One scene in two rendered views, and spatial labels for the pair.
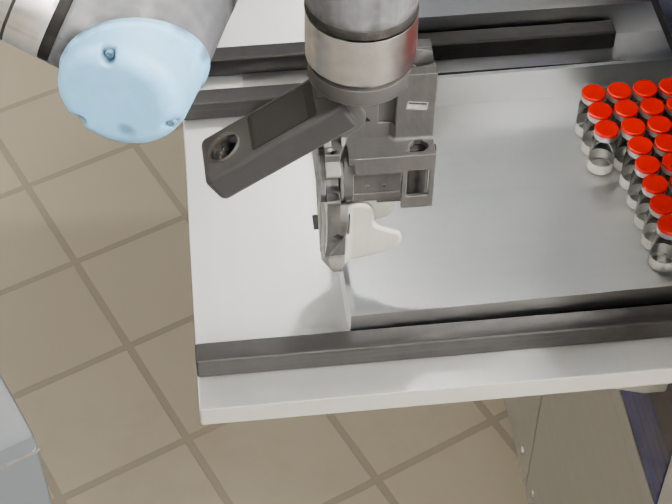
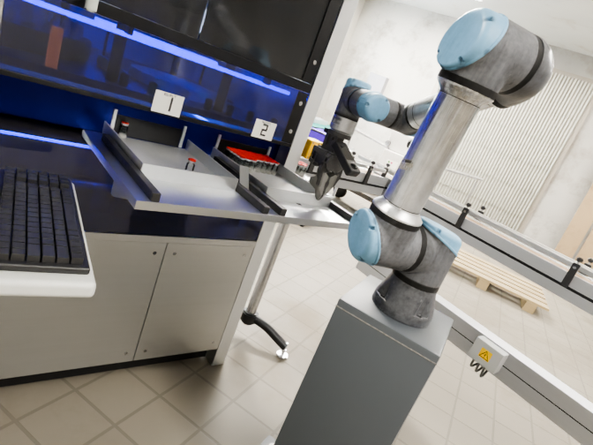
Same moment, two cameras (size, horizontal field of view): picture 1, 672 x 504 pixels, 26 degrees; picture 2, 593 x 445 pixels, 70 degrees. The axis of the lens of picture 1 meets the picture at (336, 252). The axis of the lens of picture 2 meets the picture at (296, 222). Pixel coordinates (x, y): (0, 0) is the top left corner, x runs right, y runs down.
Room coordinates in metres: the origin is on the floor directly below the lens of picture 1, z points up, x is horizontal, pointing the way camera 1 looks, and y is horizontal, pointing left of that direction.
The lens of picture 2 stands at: (1.56, 0.99, 1.20)
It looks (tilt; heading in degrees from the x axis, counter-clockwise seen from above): 17 degrees down; 232
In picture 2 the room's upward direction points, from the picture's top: 21 degrees clockwise
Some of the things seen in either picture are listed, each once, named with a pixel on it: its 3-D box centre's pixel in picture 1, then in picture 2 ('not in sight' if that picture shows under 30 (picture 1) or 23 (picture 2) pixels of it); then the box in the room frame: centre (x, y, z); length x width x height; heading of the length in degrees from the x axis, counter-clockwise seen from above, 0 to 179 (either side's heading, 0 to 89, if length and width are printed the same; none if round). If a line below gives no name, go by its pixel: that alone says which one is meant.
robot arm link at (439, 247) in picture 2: not in sight; (427, 249); (0.72, 0.41, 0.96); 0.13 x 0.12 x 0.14; 167
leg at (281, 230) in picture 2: not in sight; (273, 253); (0.48, -0.49, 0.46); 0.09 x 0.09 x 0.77; 6
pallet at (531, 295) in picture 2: not in sight; (484, 274); (-2.83, -1.28, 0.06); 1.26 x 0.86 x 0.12; 120
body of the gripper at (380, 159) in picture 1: (368, 122); (331, 150); (0.76, -0.02, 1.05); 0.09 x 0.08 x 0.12; 96
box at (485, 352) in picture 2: not in sight; (487, 354); (-0.10, 0.30, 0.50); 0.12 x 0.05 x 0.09; 96
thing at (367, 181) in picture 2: not in sight; (332, 165); (0.34, -0.50, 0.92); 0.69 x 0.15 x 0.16; 6
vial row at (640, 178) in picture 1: (639, 173); (256, 164); (0.85, -0.25, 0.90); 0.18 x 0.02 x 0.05; 7
